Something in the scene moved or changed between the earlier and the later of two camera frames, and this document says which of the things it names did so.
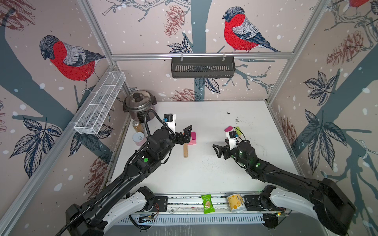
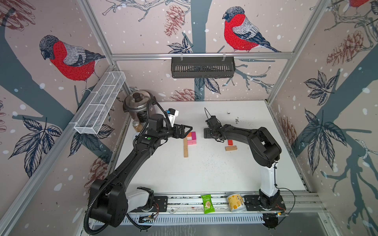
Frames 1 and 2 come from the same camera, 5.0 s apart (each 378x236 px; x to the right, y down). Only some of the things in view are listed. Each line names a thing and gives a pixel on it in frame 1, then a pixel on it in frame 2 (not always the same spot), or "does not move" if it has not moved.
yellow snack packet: x=236 y=203 does not move
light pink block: x=193 y=142 does not move
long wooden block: x=185 y=150 does not move
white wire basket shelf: x=90 y=121 does not move
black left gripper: x=187 y=138 → x=181 y=135
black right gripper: x=222 y=149 → x=206 y=132
